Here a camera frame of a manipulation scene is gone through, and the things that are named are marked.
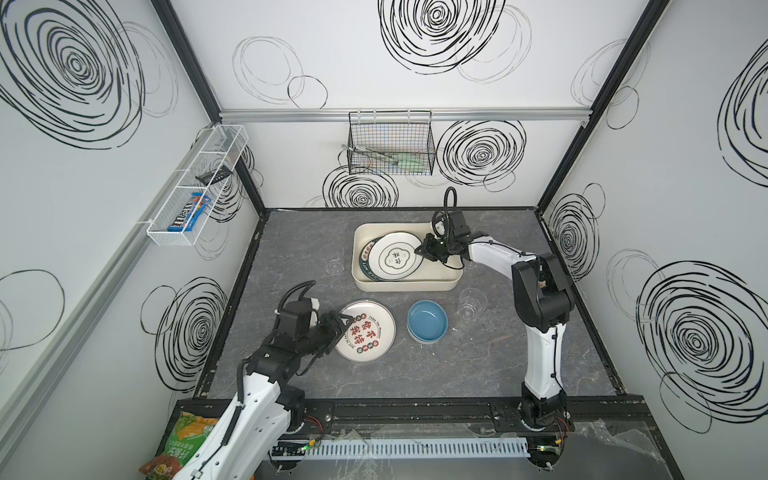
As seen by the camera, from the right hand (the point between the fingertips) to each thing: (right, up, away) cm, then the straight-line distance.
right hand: (411, 249), depth 98 cm
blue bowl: (+4, -20, -14) cm, 25 cm away
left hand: (-17, -19, -19) cm, 32 cm away
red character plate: (-13, -24, -11) cm, 29 cm away
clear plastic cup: (+18, -17, -6) cm, 25 cm away
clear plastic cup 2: (-26, -2, +4) cm, 27 cm away
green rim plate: (-16, -4, +3) cm, 17 cm away
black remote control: (-53, +22, -17) cm, 60 cm away
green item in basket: (0, +26, -11) cm, 28 cm away
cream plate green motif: (-6, -3, +2) cm, 7 cm away
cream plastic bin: (+8, -9, +1) cm, 12 cm away
